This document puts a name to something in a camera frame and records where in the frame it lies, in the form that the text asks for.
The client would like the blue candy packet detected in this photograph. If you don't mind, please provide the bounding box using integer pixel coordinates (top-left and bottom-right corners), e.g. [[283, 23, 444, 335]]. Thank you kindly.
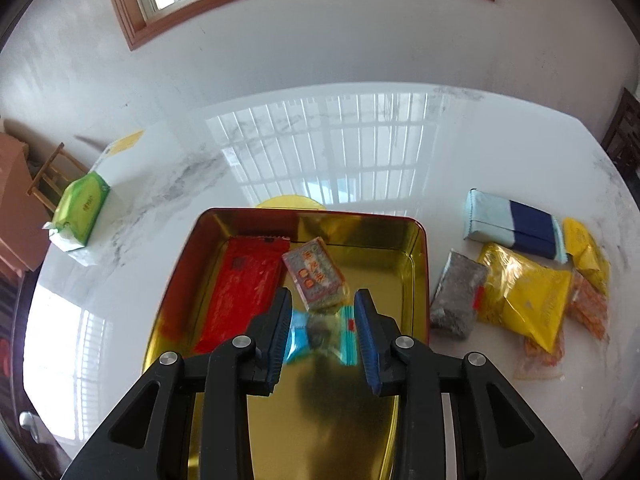
[[283, 306, 360, 367]]

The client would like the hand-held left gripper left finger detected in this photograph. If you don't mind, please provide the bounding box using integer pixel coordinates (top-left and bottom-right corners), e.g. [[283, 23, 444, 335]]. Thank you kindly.
[[65, 287, 294, 480]]

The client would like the yellow round lid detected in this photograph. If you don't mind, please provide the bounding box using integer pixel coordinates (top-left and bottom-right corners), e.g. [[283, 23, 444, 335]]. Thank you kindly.
[[255, 194, 328, 211]]

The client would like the brown cabinet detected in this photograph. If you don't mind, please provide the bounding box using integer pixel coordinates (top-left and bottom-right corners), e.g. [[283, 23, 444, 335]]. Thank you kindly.
[[0, 120, 48, 273]]

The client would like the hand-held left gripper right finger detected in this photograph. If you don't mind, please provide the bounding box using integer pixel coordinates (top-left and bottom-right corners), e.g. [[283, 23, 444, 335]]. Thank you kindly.
[[354, 289, 581, 480]]

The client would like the gold tin box red outside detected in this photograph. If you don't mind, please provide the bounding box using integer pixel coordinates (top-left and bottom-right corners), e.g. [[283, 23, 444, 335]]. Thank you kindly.
[[142, 206, 431, 480]]

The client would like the green tissue pack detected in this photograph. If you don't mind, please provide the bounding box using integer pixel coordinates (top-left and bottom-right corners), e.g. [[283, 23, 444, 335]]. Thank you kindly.
[[42, 171, 112, 251]]

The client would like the navy and white packet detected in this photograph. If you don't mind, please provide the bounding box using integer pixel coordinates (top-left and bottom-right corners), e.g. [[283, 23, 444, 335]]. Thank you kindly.
[[462, 189, 568, 265]]

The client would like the clear orange print snack packet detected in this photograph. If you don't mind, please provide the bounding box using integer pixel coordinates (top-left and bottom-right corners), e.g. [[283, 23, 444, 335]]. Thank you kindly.
[[567, 270, 610, 341], [515, 325, 566, 380]]

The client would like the yellow snack packet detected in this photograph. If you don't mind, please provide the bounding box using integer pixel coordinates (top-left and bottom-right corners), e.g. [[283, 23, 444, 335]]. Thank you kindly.
[[475, 242, 573, 356], [562, 217, 611, 296]]

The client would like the clear wrapped pastry red print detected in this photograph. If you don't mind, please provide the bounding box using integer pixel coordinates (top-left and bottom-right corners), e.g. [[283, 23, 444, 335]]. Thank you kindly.
[[281, 237, 351, 313]]

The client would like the grey metal handle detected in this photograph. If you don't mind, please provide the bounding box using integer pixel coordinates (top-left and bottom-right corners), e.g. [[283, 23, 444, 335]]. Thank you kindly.
[[19, 412, 46, 443]]

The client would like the grey snack packet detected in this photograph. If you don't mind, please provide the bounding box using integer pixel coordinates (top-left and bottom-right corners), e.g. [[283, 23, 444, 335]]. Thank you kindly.
[[430, 249, 490, 339]]

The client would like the wooden stool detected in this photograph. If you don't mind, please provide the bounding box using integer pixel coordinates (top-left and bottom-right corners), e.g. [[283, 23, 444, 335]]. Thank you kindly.
[[27, 142, 88, 213]]

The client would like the red snack packet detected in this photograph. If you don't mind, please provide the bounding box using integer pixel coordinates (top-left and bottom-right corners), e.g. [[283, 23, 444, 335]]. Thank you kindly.
[[192, 236, 292, 358]]

